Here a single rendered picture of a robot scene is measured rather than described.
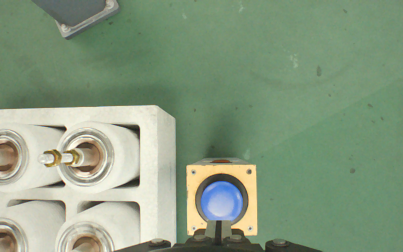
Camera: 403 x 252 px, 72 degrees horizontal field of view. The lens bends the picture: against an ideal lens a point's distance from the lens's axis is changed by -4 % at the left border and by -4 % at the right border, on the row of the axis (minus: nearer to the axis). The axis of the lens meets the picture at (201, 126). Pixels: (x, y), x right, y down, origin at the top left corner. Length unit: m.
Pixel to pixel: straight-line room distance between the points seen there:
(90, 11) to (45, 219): 0.44
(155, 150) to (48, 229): 0.19
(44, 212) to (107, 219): 0.12
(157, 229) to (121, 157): 0.13
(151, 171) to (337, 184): 0.39
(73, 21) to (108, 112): 0.30
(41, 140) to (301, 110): 0.48
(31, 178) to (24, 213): 0.05
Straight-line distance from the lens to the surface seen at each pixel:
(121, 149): 0.38
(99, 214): 0.40
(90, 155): 0.38
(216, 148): 0.61
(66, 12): 0.68
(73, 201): 0.49
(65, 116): 0.49
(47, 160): 0.31
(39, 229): 0.46
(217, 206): 0.28
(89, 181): 0.39
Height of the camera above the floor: 0.61
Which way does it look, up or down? 84 degrees down
